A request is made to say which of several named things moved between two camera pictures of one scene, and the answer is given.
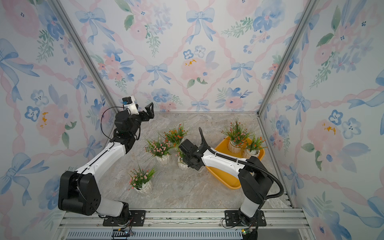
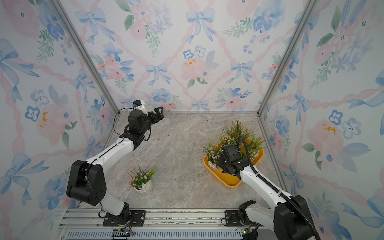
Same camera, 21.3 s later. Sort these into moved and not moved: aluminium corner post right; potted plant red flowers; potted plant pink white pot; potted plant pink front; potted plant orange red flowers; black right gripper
Moved: black right gripper; potted plant pink white pot
Not moved: potted plant pink front; aluminium corner post right; potted plant red flowers; potted plant orange red flowers
